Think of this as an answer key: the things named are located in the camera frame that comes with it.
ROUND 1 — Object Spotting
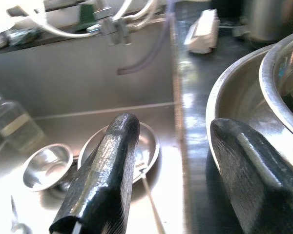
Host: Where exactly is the deep steel mixing bowl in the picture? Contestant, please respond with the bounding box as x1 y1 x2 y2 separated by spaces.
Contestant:
258 29 293 142

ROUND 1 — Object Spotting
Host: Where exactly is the steel fork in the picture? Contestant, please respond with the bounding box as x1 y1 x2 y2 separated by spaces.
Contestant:
9 195 32 234

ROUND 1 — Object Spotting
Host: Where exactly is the green sponge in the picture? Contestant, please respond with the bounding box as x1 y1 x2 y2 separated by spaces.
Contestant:
75 2 98 32

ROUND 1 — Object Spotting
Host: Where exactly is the white plastic clip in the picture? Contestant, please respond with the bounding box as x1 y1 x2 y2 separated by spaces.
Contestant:
184 9 220 54

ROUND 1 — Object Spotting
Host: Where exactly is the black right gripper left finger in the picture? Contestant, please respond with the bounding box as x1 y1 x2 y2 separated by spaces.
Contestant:
48 112 141 234

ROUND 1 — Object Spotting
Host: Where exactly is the steel spoon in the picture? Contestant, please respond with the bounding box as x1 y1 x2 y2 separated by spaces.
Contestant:
134 162 167 234

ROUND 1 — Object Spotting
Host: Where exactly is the stainless steel sink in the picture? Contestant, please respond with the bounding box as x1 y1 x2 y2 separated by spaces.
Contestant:
0 14 186 234

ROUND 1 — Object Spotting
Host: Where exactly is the clear grey tube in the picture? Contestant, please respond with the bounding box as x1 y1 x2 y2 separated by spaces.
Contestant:
117 0 174 75

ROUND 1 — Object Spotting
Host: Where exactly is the chrome sink faucet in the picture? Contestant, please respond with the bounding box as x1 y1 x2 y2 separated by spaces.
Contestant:
87 17 132 46

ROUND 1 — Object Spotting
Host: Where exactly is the dark green scouring pad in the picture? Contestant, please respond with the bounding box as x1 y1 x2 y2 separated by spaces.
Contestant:
8 28 41 46

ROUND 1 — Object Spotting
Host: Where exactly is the large steel basin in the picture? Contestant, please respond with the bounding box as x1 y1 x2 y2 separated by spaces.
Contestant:
206 41 293 176

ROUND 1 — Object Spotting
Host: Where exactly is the small steel bowl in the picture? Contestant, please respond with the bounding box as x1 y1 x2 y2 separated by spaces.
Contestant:
21 143 74 192

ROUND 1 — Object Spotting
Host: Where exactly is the white flexible hose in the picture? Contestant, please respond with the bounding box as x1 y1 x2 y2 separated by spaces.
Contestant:
26 0 157 39

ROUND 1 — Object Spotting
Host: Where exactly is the wide shallow steel bowl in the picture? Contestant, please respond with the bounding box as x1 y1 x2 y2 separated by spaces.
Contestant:
77 121 161 188

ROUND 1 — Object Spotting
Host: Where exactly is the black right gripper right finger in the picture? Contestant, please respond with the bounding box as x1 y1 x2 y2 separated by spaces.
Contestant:
209 118 293 234

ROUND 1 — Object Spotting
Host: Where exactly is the clear glass bottle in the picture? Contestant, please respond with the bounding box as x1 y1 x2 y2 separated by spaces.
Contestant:
0 84 46 153

